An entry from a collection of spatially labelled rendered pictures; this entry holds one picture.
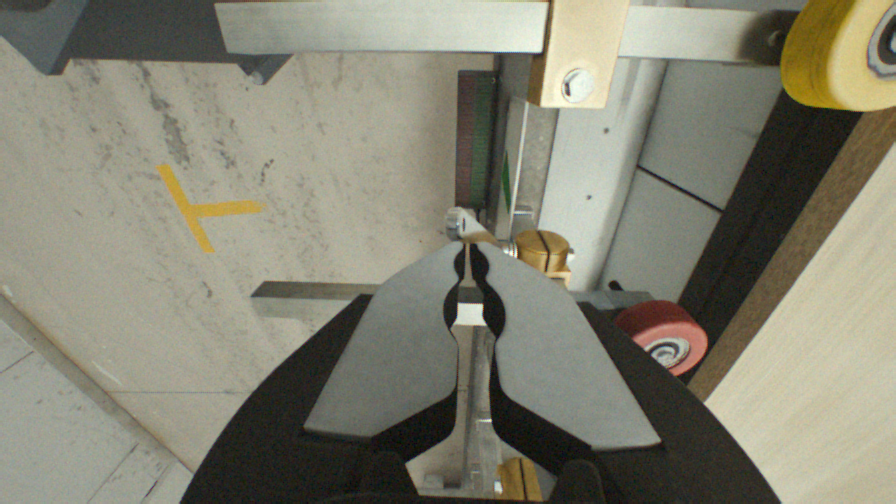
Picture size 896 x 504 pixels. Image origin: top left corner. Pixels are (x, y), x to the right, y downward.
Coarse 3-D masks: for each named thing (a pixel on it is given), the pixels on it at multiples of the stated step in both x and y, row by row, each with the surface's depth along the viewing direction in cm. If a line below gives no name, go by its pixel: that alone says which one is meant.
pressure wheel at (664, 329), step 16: (640, 304) 28; (656, 304) 28; (672, 304) 28; (624, 320) 28; (640, 320) 27; (656, 320) 26; (672, 320) 26; (688, 320) 26; (640, 336) 26; (656, 336) 26; (672, 336) 26; (688, 336) 26; (704, 336) 26; (656, 352) 27; (672, 352) 27; (688, 352) 27; (672, 368) 28; (688, 368) 28
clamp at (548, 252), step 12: (516, 240) 29; (528, 240) 28; (540, 240) 28; (552, 240) 28; (564, 240) 28; (528, 252) 27; (540, 252) 27; (552, 252) 27; (564, 252) 27; (528, 264) 28; (540, 264) 27; (552, 264) 27; (564, 264) 28; (552, 276) 28; (564, 276) 28
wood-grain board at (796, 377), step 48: (864, 144) 19; (816, 192) 22; (864, 192) 19; (816, 240) 22; (864, 240) 21; (768, 288) 26; (816, 288) 24; (864, 288) 24; (720, 336) 30; (768, 336) 27; (816, 336) 26; (864, 336) 26; (720, 384) 30; (768, 384) 30; (816, 384) 30; (864, 384) 30; (768, 432) 35; (816, 432) 35; (864, 432) 34; (768, 480) 41; (816, 480) 41; (864, 480) 41
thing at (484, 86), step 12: (480, 84) 35; (480, 96) 35; (480, 108) 36; (480, 120) 37; (480, 132) 37; (480, 144) 38; (480, 156) 39; (480, 168) 39; (480, 180) 40; (480, 192) 41; (480, 204) 42
